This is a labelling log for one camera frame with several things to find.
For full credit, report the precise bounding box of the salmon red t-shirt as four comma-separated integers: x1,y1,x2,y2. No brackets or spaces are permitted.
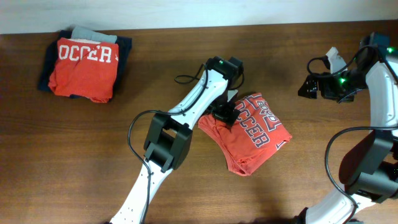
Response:
198,93,292,176

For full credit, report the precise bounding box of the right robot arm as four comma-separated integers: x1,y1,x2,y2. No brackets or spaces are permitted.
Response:
292,32,397,224

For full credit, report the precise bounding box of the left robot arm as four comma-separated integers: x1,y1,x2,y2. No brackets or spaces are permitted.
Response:
109,57,244,224

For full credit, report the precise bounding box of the folded navy blue garment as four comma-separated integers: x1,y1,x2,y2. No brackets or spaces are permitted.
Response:
37,30,132,93

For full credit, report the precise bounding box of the folded grey garment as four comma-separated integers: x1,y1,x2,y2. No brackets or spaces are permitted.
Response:
71,26,118,44

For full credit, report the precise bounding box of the right black cable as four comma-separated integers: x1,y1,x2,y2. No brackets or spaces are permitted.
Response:
306,45,398,224

